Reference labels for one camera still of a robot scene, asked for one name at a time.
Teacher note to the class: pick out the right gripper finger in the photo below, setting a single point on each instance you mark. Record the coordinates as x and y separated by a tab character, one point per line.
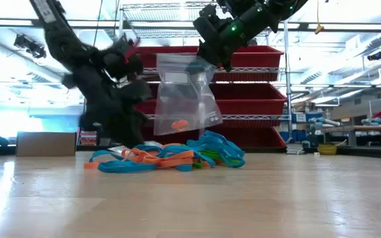
210	51
227	61

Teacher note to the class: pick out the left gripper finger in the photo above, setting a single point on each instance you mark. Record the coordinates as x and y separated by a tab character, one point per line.
121	132
137	92

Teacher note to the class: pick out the orange rubber band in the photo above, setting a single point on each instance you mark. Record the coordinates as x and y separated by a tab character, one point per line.
174	162
180	125
134	153

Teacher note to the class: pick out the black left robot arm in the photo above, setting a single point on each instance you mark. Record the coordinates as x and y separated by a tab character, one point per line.
61	36

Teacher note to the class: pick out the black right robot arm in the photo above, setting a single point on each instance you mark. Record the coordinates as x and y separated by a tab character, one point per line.
276	10

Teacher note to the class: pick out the green rubber band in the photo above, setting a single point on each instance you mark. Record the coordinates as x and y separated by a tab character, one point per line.
210	154

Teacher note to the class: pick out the small parts drawer cabinet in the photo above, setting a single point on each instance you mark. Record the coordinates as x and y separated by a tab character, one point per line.
88	138

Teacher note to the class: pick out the small cardboard box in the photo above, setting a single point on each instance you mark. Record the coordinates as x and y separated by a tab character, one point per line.
45	143

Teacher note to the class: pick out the black ceiling fixture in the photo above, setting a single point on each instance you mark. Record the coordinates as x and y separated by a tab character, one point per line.
30	46

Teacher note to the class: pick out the blue storage crate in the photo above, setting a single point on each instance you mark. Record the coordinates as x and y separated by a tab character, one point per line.
313	116

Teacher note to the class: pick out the ceiling light strip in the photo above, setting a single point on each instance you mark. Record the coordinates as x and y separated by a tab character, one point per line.
8	22
352	26

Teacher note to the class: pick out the small black ceiling device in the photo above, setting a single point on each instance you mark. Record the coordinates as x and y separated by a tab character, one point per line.
374	56

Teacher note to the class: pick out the wooden workbench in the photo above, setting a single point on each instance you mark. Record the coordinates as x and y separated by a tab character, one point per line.
359	129

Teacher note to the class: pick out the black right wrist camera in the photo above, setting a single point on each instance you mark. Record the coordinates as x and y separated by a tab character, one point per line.
208	21

